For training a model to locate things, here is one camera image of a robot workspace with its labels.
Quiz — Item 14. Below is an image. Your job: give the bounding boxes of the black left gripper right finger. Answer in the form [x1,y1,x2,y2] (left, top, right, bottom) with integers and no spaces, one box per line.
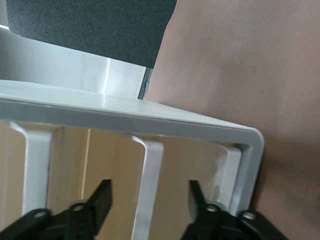
[179,179,293,240]

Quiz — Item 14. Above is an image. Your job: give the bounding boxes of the white drawer cabinet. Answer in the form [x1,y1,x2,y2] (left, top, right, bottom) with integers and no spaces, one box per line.
[0,79,265,240]

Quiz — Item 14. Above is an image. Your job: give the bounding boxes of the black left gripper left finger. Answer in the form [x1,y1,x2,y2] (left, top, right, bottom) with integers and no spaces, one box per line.
[0,179,114,240]

